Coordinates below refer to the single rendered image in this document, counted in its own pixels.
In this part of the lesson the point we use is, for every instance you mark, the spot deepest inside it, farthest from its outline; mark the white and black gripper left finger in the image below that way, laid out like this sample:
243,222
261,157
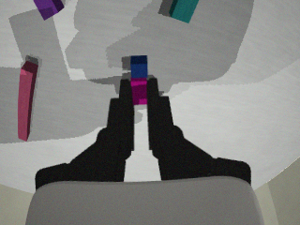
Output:
99,162

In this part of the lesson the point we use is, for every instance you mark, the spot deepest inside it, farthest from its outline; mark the pink rod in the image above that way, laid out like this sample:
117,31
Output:
26,91

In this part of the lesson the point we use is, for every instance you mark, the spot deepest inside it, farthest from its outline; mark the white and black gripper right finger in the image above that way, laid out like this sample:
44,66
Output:
177,157

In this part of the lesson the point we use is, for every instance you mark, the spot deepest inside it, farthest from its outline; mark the magenta rod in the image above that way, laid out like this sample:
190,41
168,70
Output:
138,86

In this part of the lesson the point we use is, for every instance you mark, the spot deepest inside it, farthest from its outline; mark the small blue block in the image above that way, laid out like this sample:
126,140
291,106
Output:
138,66

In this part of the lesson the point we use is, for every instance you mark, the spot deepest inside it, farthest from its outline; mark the turquoise rod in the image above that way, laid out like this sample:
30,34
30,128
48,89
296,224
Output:
182,10

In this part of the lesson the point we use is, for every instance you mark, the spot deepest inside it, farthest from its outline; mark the purple rod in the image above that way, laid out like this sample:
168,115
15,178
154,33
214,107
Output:
48,8

